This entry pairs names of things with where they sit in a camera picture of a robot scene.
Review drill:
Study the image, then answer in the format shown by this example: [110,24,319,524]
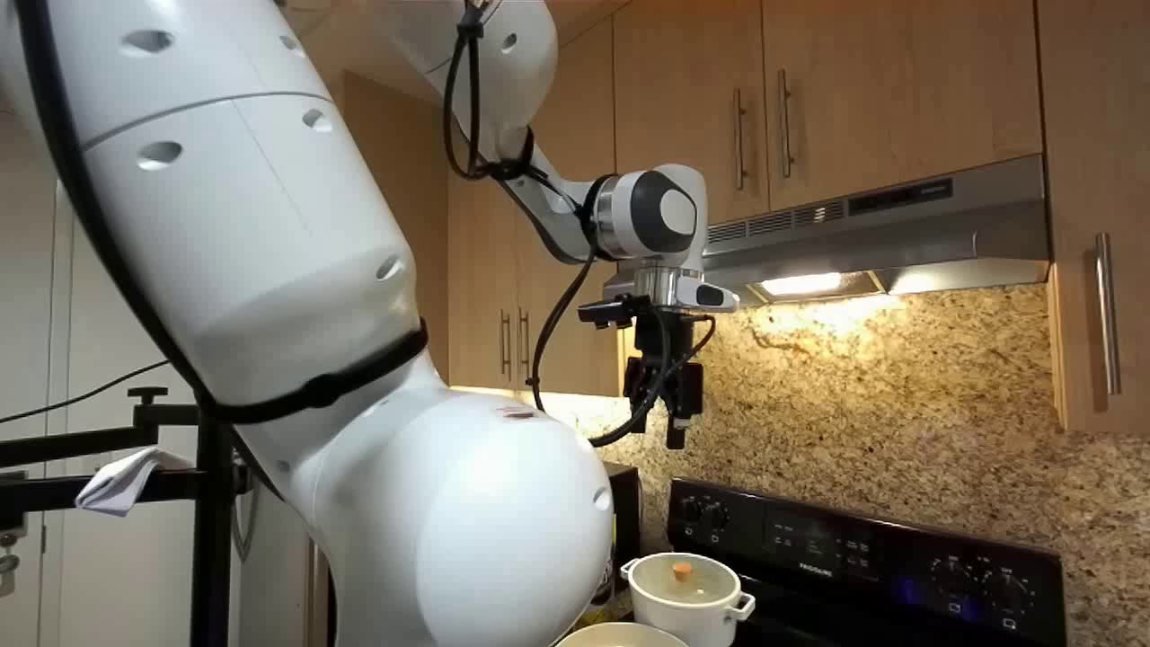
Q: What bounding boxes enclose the black stove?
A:
[665,479,1071,647]

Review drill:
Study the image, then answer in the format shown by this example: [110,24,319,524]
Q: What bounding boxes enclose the white bowl rim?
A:
[552,619,694,647]

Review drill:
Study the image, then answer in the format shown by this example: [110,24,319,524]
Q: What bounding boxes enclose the wooden wall cabinet two handles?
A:
[447,14,638,401]

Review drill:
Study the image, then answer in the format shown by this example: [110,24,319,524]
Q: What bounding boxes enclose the crumpled white paper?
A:
[73,445,195,523]

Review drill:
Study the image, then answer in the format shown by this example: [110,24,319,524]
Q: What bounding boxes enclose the black countertop appliance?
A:
[606,464,646,567]

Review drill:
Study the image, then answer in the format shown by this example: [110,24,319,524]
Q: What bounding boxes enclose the tall wooden pantry cabinet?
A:
[334,69,454,389]

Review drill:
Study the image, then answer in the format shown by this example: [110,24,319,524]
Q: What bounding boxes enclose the stainless steel range hood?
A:
[698,155,1057,312]

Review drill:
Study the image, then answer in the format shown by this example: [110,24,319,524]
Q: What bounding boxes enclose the white pot with lid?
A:
[619,552,761,647]

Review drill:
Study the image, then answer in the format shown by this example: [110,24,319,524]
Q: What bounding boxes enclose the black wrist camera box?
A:
[577,299,638,330]

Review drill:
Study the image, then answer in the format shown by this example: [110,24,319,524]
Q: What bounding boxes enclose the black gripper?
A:
[623,304,709,453]

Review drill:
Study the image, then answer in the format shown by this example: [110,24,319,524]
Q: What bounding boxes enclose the wide wooden cabinet door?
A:
[610,0,767,232]

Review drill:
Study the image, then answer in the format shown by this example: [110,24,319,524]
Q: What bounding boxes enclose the white panel door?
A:
[0,104,202,647]

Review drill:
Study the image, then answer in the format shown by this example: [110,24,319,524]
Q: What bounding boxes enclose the thin black wire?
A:
[0,358,172,428]

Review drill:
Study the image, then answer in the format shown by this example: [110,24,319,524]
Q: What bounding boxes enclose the black camera stand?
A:
[0,385,248,647]

